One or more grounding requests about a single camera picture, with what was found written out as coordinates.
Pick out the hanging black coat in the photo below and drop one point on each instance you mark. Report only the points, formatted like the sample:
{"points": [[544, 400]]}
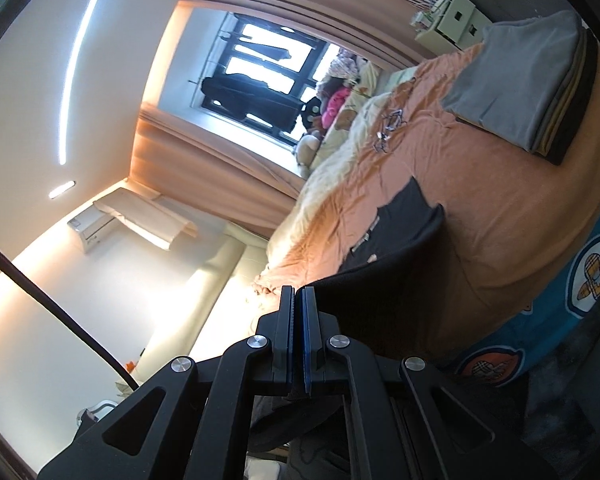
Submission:
{"points": [[250, 100]]}

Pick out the cream plush bear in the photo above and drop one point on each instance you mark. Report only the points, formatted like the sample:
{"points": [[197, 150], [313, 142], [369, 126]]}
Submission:
{"points": [[309, 152]]}

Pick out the ceiling light strip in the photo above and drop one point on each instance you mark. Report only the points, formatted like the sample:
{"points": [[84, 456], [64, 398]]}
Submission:
{"points": [[80, 60]]}

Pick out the olive folded shirt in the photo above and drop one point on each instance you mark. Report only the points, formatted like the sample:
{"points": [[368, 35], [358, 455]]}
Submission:
{"points": [[569, 115]]}

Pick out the stack of folded clothes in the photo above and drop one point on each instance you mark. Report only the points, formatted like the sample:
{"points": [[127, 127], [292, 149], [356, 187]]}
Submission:
{"points": [[510, 75]]}

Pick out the cream duvet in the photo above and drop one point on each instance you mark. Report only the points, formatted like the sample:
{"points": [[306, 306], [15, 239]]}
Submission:
{"points": [[340, 160]]}

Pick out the pink plush toy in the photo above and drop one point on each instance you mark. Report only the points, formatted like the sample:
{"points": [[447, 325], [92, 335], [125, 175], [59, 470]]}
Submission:
{"points": [[336, 105]]}

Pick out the cream padded headboard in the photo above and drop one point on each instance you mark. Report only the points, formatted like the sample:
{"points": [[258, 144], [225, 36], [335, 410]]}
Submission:
{"points": [[220, 290]]}

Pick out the black bear print t-shirt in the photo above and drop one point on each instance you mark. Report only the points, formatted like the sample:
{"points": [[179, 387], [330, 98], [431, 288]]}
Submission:
{"points": [[380, 280]]}

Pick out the hanging white cloth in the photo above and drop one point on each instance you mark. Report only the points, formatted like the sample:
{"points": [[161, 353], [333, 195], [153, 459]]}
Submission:
{"points": [[145, 215]]}

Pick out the pink curtain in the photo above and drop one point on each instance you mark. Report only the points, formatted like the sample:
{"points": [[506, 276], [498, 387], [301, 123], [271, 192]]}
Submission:
{"points": [[205, 160], [305, 5]]}

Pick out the orange blanket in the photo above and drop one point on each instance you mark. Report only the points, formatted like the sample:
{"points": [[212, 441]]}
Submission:
{"points": [[505, 220]]}

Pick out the black round plush toy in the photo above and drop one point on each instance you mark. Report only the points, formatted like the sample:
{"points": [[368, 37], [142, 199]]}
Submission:
{"points": [[310, 110]]}

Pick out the hanging dark garment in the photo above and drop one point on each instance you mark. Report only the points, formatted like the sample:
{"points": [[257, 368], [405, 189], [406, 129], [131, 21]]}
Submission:
{"points": [[270, 50]]}

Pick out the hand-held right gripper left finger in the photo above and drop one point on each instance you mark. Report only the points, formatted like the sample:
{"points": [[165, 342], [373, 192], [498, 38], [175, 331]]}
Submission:
{"points": [[292, 330]]}

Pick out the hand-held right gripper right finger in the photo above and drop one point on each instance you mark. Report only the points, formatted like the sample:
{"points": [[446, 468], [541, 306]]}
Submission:
{"points": [[307, 340]]}

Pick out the cream nightstand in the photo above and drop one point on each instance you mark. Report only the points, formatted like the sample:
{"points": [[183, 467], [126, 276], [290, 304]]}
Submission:
{"points": [[455, 20]]}

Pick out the black framed window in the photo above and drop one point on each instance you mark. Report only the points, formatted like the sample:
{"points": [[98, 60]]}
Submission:
{"points": [[245, 67]]}

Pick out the white air conditioner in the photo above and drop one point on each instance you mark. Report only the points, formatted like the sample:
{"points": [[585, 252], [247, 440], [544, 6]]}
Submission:
{"points": [[92, 230]]}

